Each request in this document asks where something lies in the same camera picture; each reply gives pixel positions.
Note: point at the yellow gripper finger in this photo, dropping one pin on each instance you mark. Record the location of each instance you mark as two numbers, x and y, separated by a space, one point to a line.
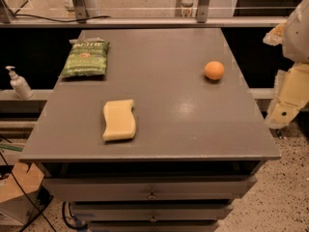
276 35
290 95

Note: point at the orange fruit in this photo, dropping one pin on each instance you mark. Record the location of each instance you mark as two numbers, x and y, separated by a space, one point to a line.
214 70

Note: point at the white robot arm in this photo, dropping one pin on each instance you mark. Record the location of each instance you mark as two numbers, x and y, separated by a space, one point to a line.
295 45

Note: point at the green jalapeno chip bag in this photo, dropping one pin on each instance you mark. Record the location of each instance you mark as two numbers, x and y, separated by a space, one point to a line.
86 58

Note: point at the grey drawer cabinet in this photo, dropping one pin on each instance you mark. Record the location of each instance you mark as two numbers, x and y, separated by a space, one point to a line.
198 142

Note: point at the yellow sponge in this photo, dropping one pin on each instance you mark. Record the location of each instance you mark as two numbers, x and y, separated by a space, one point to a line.
119 120

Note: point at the white pump soap bottle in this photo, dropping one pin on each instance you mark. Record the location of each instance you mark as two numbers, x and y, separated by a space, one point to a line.
19 84

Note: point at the cardboard box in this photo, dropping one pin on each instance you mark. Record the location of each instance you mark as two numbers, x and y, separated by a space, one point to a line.
18 193

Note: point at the metal rail frame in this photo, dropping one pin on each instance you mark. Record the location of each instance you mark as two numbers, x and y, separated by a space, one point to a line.
96 13

